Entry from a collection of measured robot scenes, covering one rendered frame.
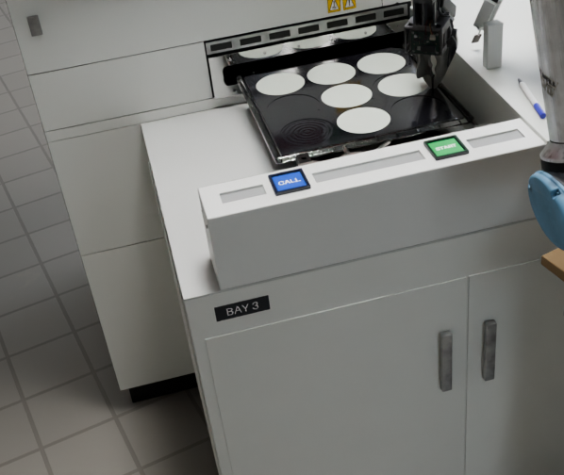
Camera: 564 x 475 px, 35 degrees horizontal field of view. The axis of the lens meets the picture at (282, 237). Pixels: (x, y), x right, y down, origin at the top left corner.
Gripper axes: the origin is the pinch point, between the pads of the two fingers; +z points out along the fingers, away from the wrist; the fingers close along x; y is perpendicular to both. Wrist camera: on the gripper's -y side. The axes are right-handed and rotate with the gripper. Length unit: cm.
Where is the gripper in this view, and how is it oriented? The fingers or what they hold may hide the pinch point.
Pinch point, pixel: (434, 80)
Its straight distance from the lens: 180.2
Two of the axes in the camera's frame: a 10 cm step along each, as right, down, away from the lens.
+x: 9.2, 1.5, -3.7
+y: -3.9, 5.7, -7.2
